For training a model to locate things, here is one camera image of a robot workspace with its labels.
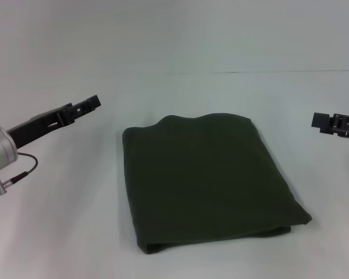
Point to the dark green FREE t-shirt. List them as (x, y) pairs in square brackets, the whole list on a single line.
[(206, 174)]

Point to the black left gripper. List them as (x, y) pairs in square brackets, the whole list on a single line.
[(37, 126)]

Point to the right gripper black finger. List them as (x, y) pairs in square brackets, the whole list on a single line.
[(321, 120)]

